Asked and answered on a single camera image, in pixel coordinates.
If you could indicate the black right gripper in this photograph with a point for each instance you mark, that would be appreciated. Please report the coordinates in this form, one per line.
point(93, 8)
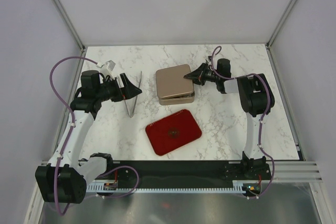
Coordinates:
point(196, 75)

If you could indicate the aluminium frame post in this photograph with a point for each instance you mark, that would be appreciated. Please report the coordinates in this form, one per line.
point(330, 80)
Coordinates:
point(283, 18)
point(65, 17)

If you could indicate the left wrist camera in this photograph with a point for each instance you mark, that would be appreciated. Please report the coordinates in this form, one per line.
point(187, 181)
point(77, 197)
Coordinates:
point(107, 68)

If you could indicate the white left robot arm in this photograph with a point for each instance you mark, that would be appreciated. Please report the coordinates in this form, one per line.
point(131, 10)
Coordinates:
point(65, 178)

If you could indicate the red rectangular tray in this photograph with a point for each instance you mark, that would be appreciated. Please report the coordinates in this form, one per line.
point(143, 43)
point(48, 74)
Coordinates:
point(173, 132)

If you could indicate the right aluminium frame post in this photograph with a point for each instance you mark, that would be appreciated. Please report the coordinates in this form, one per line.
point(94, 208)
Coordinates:
point(283, 18)

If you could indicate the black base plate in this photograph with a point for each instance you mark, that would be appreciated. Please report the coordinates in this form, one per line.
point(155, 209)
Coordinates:
point(183, 174)

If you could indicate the left aluminium frame post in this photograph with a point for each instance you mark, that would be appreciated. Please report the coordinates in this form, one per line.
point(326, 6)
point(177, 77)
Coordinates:
point(65, 17)

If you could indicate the metal tongs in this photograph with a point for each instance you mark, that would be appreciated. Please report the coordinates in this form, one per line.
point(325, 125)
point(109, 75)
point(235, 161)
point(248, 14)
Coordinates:
point(131, 105)

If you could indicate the gold square tin box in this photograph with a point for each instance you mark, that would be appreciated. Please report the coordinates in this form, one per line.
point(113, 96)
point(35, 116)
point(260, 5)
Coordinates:
point(184, 99)

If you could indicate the gold tin lid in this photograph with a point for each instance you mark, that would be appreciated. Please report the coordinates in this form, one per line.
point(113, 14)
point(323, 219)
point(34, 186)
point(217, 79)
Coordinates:
point(170, 82)

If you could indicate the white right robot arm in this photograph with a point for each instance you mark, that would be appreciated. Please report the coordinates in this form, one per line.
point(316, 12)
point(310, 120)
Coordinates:
point(256, 100)

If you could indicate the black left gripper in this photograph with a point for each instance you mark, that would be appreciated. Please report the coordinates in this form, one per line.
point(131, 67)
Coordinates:
point(130, 91)

